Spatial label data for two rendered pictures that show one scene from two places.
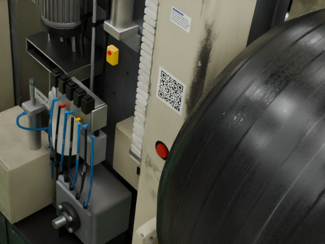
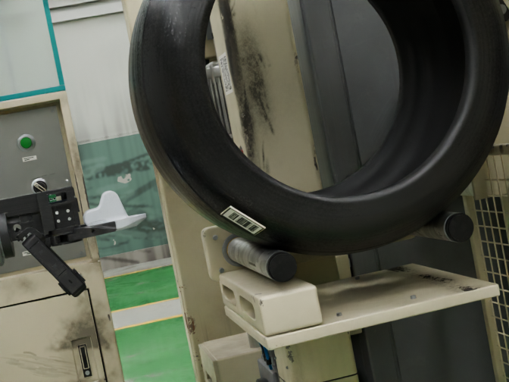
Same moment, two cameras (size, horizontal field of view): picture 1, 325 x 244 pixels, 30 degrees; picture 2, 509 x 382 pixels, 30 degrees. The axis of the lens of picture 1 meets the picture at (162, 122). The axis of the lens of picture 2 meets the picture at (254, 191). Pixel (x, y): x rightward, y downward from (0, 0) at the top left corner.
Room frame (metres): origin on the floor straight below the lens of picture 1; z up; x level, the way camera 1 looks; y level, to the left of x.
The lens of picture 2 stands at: (-0.52, -1.07, 1.09)
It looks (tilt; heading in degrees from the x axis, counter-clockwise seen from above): 3 degrees down; 36
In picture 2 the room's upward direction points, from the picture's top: 11 degrees counter-clockwise
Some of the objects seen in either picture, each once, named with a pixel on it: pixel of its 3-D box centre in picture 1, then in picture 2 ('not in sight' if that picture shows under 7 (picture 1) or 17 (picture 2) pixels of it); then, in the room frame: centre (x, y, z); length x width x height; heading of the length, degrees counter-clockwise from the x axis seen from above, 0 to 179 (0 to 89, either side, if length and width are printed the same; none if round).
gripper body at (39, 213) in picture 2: not in sight; (42, 221); (0.43, 0.01, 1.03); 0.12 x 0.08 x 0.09; 137
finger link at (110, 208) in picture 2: not in sight; (113, 210); (0.50, -0.08, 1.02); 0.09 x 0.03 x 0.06; 137
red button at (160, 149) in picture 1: (163, 149); not in sight; (0.94, -0.01, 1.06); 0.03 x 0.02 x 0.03; 47
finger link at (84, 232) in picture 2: not in sight; (85, 231); (0.46, -0.05, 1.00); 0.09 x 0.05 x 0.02; 137
